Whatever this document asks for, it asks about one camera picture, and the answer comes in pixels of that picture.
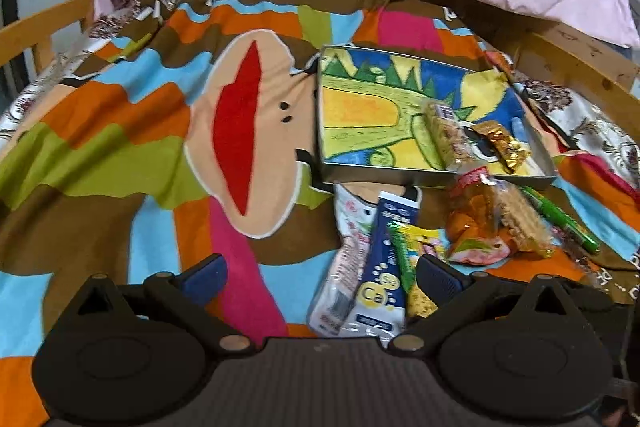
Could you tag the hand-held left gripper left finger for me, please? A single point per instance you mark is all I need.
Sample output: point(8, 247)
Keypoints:
point(204, 278)

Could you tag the colourful printed blanket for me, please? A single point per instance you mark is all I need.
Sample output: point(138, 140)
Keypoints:
point(125, 132)

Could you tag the cereal bar in clear wrapper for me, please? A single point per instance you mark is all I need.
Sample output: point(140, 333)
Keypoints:
point(520, 219)
point(447, 137)

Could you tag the orange snack packet red label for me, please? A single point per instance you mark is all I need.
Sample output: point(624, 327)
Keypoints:
point(465, 217)

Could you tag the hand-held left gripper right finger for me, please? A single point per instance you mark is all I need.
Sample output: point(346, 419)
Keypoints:
point(440, 281)

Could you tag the gold foil snack packet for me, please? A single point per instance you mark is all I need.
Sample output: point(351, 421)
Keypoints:
point(505, 147)

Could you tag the blue and white sachet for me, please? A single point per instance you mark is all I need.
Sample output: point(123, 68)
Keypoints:
point(380, 267)

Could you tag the wooden bed frame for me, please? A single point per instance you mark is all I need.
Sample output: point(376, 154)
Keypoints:
point(575, 57)

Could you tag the pink and white jelly packet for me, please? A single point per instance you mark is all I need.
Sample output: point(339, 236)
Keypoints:
point(475, 252)

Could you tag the green sausage stick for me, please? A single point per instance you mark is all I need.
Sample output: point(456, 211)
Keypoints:
point(560, 219)

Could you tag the white and pink snack packet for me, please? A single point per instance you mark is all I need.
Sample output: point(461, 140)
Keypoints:
point(350, 252)

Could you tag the green and yellow snack packet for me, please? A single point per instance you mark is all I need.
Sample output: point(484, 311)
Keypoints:
point(402, 252)

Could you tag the metal tray with dinosaur print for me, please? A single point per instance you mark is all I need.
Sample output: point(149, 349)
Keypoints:
point(360, 107)

